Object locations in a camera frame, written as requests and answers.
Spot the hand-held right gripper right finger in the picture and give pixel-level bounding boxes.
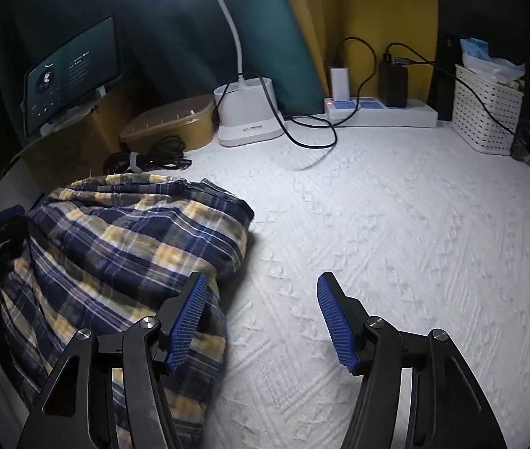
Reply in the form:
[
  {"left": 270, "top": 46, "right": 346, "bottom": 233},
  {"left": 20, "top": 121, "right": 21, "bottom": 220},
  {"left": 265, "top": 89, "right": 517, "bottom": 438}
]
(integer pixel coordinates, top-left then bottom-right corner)
[{"left": 316, "top": 271, "right": 509, "bottom": 449}]

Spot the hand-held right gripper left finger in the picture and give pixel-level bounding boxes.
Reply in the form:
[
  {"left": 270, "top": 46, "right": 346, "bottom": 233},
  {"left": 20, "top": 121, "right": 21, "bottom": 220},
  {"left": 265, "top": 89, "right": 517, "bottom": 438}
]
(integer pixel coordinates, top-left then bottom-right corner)
[{"left": 16, "top": 271, "right": 209, "bottom": 449}]

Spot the plaid blue yellow shirt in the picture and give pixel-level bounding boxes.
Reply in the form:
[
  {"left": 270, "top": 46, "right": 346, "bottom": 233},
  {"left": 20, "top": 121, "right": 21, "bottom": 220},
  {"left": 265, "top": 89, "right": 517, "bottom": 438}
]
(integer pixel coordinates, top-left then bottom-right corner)
[{"left": 0, "top": 173, "right": 255, "bottom": 449}]

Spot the white textured table cover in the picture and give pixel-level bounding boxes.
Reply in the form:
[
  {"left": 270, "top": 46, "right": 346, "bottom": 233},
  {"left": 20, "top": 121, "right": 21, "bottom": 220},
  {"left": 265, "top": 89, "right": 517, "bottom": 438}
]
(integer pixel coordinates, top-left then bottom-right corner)
[{"left": 0, "top": 117, "right": 530, "bottom": 449}]

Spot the white tablet stand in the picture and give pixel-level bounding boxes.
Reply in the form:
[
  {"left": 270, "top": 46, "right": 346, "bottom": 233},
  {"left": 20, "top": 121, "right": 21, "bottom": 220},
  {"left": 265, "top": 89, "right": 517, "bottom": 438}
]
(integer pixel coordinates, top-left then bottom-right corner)
[{"left": 39, "top": 86, "right": 107, "bottom": 135}]

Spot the cardboard box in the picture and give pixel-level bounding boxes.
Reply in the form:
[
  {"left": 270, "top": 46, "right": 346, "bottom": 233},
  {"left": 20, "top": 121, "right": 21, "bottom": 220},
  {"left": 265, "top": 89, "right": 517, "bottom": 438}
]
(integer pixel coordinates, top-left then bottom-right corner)
[{"left": 22, "top": 86, "right": 135, "bottom": 183}]

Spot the tablet with lit screen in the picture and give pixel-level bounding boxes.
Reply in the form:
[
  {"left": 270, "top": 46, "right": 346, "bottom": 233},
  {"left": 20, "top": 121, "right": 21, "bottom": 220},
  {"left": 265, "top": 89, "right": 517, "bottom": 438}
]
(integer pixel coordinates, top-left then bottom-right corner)
[{"left": 22, "top": 16, "right": 124, "bottom": 135}]

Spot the brown lidded food container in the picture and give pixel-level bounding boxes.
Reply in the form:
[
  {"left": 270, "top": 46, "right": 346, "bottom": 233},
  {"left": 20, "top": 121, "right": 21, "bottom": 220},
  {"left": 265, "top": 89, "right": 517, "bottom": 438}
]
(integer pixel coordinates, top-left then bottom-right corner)
[{"left": 119, "top": 94, "right": 219, "bottom": 153}]

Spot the white power strip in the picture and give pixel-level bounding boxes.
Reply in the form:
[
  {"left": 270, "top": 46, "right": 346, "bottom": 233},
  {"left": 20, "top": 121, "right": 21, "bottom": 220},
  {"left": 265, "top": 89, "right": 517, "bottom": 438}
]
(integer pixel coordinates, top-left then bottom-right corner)
[{"left": 323, "top": 97, "right": 438, "bottom": 128}]

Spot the white desk lamp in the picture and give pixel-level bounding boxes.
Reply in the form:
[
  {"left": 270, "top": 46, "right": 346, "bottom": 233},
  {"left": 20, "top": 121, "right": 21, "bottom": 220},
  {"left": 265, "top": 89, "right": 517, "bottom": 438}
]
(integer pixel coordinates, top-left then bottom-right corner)
[{"left": 114, "top": 0, "right": 287, "bottom": 147}]

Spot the white charger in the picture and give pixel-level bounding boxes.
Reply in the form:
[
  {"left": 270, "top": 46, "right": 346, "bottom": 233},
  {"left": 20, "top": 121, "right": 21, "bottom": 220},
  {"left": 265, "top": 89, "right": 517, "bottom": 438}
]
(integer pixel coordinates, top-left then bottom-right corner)
[{"left": 330, "top": 58, "right": 350, "bottom": 101}]

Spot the teal curtain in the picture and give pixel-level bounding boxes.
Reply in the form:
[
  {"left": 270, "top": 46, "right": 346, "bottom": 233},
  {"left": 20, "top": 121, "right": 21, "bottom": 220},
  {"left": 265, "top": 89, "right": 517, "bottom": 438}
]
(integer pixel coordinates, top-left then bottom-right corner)
[{"left": 0, "top": 0, "right": 326, "bottom": 117}]

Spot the black power adapter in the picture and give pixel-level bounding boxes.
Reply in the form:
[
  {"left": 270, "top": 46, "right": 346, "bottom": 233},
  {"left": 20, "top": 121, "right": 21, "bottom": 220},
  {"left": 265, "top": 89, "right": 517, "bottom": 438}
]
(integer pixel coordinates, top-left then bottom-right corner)
[{"left": 379, "top": 54, "right": 410, "bottom": 107}]

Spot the white plastic basket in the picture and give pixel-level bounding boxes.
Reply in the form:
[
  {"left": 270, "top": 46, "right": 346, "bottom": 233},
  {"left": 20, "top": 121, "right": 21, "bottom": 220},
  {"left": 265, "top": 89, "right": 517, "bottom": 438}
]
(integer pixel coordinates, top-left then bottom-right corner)
[{"left": 449, "top": 63, "right": 526, "bottom": 156}]

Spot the black upright box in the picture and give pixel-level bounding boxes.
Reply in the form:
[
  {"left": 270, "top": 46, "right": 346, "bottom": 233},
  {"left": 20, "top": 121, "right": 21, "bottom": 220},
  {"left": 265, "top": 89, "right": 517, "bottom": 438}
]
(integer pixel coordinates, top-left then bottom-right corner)
[{"left": 437, "top": 33, "right": 463, "bottom": 121}]

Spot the blue face mask pack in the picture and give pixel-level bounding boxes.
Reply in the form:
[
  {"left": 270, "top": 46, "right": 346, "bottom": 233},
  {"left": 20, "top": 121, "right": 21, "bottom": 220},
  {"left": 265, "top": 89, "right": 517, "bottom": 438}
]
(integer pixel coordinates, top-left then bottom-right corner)
[{"left": 459, "top": 37, "right": 526, "bottom": 87}]

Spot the yellow curtain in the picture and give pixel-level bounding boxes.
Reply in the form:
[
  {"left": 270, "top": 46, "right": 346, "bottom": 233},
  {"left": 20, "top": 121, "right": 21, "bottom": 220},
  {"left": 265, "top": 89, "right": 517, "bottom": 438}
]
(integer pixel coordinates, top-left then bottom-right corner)
[{"left": 269, "top": 0, "right": 438, "bottom": 104}]

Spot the black coiled cable bundle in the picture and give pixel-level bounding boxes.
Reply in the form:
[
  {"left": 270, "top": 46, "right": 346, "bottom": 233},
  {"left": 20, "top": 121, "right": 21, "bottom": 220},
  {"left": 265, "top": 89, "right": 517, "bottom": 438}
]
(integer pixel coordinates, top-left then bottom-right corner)
[{"left": 102, "top": 135, "right": 193, "bottom": 175}]

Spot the black charger cable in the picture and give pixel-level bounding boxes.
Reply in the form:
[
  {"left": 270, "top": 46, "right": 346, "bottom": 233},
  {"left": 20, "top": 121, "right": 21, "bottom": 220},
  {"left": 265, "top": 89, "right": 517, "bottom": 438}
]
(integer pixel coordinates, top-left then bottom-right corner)
[{"left": 236, "top": 36, "right": 379, "bottom": 150}]

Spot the black adapter cable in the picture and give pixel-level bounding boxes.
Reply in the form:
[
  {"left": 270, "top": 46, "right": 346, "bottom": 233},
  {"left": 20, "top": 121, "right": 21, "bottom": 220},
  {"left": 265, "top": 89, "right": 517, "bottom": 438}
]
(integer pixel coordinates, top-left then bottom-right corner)
[{"left": 384, "top": 42, "right": 519, "bottom": 135}]

